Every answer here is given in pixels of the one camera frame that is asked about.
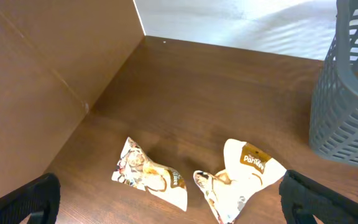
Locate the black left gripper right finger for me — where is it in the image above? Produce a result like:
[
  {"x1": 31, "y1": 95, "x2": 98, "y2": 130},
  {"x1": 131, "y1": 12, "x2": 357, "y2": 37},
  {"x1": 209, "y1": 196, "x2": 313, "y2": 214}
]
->
[{"x1": 279, "y1": 170, "x2": 358, "y2": 224}]

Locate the brown cardboard side panel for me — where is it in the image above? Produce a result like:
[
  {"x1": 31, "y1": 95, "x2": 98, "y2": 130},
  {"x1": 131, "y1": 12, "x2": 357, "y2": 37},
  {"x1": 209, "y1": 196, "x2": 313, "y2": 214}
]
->
[{"x1": 0, "y1": 0, "x2": 144, "y2": 197}]

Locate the cream snack bag left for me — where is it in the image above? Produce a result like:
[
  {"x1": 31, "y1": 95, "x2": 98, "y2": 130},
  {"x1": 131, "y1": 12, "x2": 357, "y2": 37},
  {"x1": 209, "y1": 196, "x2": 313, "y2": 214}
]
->
[{"x1": 111, "y1": 138, "x2": 188, "y2": 212}]

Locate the cream Pantree snack bag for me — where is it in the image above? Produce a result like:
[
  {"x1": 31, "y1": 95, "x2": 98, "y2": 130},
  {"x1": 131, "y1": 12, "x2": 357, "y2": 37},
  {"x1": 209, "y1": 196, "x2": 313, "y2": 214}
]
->
[{"x1": 193, "y1": 139, "x2": 287, "y2": 224}]

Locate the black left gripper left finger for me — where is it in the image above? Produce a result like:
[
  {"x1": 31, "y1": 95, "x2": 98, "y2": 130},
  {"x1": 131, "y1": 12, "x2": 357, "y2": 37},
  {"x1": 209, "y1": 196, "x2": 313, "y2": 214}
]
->
[{"x1": 0, "y1": 173, "x2": 60, "y2": 224}]

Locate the grey plastic lattice basket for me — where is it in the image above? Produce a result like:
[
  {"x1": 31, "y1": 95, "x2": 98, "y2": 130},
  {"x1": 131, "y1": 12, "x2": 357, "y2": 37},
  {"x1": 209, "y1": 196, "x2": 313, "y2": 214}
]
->
[{"x1": 309, "y1": 0, "x2": 358, "y2": 167}]

